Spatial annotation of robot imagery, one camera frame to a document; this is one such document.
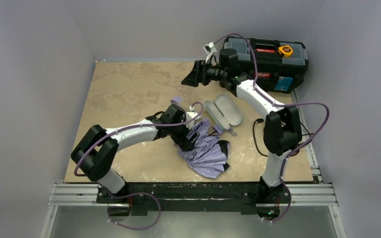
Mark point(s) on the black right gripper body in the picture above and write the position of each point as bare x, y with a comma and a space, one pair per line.
202, 73

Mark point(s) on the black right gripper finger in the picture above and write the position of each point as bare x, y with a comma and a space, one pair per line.
193, 79
199, 68

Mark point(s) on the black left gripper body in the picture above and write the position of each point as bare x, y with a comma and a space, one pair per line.
184, 140

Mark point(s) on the lavender umbrella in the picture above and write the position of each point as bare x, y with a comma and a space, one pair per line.
210, 154

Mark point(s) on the mint green umbrella sleeve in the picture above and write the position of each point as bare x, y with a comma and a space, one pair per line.
224, 112

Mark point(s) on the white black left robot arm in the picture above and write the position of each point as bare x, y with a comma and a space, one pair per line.
95, 153

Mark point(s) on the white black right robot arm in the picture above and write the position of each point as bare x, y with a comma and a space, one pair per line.
282, 129

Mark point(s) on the black toolbox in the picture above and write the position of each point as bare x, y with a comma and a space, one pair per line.
261, 58

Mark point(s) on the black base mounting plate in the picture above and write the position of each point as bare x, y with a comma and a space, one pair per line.
197, 197

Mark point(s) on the yellow tape measure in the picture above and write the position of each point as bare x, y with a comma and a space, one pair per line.
285, 51

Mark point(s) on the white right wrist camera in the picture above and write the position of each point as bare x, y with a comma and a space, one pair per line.
210, 50

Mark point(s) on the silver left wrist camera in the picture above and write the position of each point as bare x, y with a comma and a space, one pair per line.
192, 116

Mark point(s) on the aluminium rail frame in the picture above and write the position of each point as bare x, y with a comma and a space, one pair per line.
303, 194

